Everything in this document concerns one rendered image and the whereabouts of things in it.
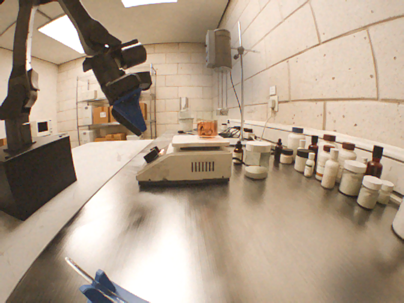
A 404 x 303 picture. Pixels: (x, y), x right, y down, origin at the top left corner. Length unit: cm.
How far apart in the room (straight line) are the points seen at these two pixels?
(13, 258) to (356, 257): 41
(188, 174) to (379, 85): 56
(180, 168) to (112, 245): 19
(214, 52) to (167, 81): 213
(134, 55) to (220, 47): 53
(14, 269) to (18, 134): 24
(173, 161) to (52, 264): 26
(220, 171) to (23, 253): 37
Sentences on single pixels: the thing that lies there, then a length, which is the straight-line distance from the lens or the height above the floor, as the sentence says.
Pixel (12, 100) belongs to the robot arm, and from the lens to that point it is 37.
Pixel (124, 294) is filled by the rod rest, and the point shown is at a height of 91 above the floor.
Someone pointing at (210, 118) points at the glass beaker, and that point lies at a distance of 33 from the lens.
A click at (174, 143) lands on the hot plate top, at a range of 30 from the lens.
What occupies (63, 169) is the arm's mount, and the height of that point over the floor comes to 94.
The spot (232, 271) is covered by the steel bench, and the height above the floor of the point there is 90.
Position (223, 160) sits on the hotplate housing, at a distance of 31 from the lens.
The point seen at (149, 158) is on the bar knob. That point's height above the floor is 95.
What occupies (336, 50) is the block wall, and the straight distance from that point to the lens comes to 65.
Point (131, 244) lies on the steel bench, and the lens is 20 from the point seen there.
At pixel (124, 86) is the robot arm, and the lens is 27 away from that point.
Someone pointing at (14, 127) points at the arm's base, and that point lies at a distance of 38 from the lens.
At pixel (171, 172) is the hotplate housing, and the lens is 31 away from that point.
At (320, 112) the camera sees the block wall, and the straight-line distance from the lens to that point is 65.
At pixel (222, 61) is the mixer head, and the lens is 80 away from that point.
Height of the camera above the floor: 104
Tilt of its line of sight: 13 degrees down
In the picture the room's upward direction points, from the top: straight up
